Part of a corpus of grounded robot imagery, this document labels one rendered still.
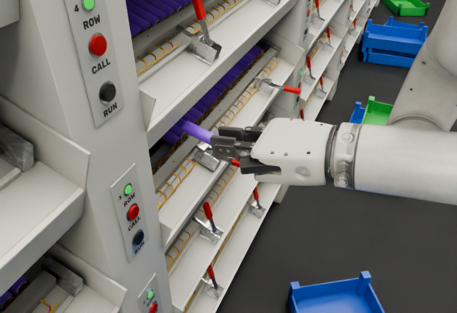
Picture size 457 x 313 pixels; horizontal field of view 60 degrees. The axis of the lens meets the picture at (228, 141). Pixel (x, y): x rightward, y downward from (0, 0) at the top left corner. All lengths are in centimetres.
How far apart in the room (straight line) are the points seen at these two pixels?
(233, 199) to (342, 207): 53
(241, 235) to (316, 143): 59
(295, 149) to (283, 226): 74
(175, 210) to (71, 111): 30
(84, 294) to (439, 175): 43
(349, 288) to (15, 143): 91
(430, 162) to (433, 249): 83
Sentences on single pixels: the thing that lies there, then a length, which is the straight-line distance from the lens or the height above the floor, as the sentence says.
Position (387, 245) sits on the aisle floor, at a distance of 126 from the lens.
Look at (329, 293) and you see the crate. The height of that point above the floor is 1.
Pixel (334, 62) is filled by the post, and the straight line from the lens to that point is 176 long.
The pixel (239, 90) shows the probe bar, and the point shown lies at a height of 53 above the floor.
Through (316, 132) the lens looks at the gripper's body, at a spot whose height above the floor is 62.
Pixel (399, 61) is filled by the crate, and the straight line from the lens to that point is 225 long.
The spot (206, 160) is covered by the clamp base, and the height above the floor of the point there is 50.
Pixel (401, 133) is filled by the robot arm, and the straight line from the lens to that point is 50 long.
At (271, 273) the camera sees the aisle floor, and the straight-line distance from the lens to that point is 113.
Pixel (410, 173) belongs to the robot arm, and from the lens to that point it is 49.
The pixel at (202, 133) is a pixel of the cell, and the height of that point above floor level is 58.
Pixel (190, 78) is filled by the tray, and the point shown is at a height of 68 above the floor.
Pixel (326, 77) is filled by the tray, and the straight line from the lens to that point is 179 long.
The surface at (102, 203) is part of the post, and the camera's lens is 41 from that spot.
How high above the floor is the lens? 92
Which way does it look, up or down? 37 degrees down
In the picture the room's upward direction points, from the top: straight up
